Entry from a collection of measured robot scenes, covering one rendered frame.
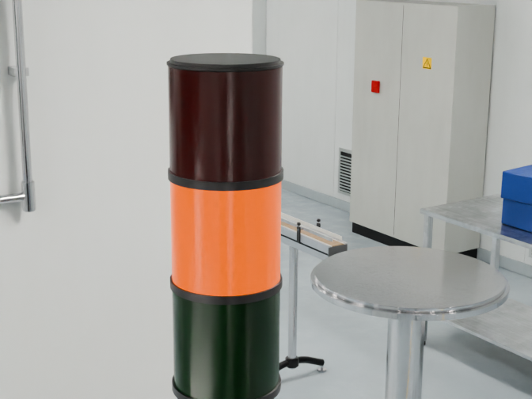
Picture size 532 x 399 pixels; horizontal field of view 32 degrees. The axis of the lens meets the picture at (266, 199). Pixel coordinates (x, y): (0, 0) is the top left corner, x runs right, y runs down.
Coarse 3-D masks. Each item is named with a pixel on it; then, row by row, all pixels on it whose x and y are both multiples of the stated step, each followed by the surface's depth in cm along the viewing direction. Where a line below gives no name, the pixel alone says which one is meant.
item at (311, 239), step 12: (288, 216) 529; (288, 228) 516; (300, 228) 504; (312, 228) 511; (288, 240) 516; (300, 240) 506; (312, 240) 497; (324, 240) 496; (336, 240) 496; (312, 252) 498; (324, 252) 489; (336, 252) 489
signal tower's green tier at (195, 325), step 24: (192, 312) 40; (216, 312) 40; (240, 312) 40; (264, 312) 41; (192, 336) 40; (216, 336) 40; (240, 336) 40; (264, 336) 41; (192, 360) 41; (216, 360) 40; (240, 360) 40; (264, 360) 41; (192, 384) 41; (216, 384) 41; (240, 384) 41; (264, 384) 41
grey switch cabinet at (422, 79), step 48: (384, 0) 777; (384, 48) 765; (432, 48) 718; (480, 48) 712; (384, 96) 773; (432, 96) 725; (480, 96) 723; (384, 144) 781; (432, 144) 732; (480, 144) 735; (384, 192) 790; (432, 192) 740; (480, 192) 747; (384, 240) 801; (432, 240) 747
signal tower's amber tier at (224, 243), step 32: (192, 192) 39; (224, 192) 38; (256, 192) 39; (192, 224) 39; (224, 224) 39; (256, 224) 39; (192, 256) 40; (224, 256) 39; (256, 256) 40; (192, 288) 40; (224, 288) 39; (256, 288) 40
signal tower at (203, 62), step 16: (176, 64) 38; (192, 64) 38; (208, 64) 37; (224, 64) 37; (240, 64) 37; (256, 64) 38; (272, 64) 38; (176, 176) 39; (176, 288) 41; (272, 288) 41; (224, 304) 40
